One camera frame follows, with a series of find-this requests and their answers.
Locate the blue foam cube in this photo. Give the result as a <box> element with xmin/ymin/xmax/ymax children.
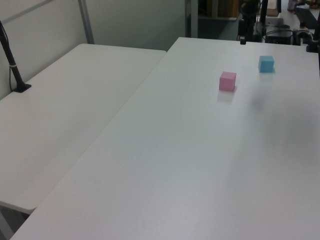
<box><xmin>257</xmin><ymin>55</ymin><xmax>275</xmax><ymax>74</ymax></box>

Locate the pink foam cube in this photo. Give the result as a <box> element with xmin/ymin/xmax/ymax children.
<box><xmin>218</xmin><ymin>71</ymin><xmax>238</xmax><ymax>92</ymax></box>

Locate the yellow cabinet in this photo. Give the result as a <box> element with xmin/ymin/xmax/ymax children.
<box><xmin>206</xmin><ymin>0</ymin><xmax>240</xmax><ymax>19</ymax></box>

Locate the black equipment box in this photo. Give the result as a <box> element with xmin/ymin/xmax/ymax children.
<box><xmin>265</xmin><ymin>29</ymin><xmax>294</xmax><ymax>46</ymax></box>

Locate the white box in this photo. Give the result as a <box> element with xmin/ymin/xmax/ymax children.
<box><xmin>264</xmin><ymin>15</ymin><xmax>285</xmax><ymax>27</ymax></box>

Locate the black flat panel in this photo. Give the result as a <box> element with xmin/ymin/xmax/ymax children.
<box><xmin>294</xmin><ymin>6</ymin><xmax>319</xmax><ymax>29</ymax></box>

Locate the grey metal door frame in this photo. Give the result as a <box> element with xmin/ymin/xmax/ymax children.
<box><xmin>184</xmin><ymin>0</ymin><xmax>200</xmax><ymax>39</ymax></box>

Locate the grey metal partition post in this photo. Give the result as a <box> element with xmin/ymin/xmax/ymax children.
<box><xmin>78</xmin><ymin>0</ymin><xmax>95</xmax><ymax>45</ymax></box>

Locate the black camera stand with clamp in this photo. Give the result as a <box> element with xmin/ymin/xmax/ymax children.
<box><xmin>236</xmin><ymin>0</ymin><xmax>258</xmax><ymax>46</ymax></box>

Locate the black camera pole with base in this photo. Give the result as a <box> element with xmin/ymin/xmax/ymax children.
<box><xmin>0</xmin><ymin>19</ymin><xmax>33</xmax><ymax>94</ymax></box>

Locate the black cable along pole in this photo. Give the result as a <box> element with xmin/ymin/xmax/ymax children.
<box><xmin>8</xmin><ymin>65</ymin><xmax>15</xmax><ymax>92</ymax></box>

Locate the black clamp mount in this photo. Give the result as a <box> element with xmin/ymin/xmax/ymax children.
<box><xmin>305</xmin><ymin>21</ymin><xmax>320</xmax><ymax>54</ymax></box>

